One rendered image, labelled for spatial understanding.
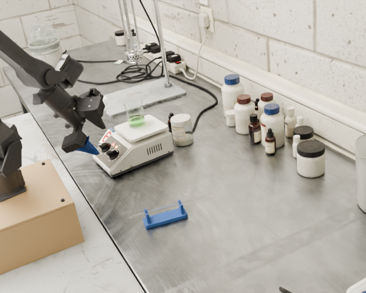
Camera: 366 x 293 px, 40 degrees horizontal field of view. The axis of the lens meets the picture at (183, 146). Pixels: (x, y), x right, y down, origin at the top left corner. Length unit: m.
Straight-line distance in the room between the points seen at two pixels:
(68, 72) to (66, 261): 0.45
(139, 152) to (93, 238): 0.31
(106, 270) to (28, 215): 0.20
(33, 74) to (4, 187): 0.26
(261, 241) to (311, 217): 0.13
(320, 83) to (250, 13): 0.36
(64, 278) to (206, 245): 0.30
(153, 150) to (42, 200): 0.39
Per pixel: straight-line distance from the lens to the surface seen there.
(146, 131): 1.39
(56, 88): 1.24
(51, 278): 1.10
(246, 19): 1.68
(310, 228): 1.11
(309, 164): 1.26
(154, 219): 1.16
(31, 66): 1.18
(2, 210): 1.15
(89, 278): 1.07
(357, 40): 1.30
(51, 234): 1.13
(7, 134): 1.13
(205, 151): 1.43
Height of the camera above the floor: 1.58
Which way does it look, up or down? 28 degrees down
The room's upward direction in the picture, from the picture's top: 8 degrees counter-clockwise
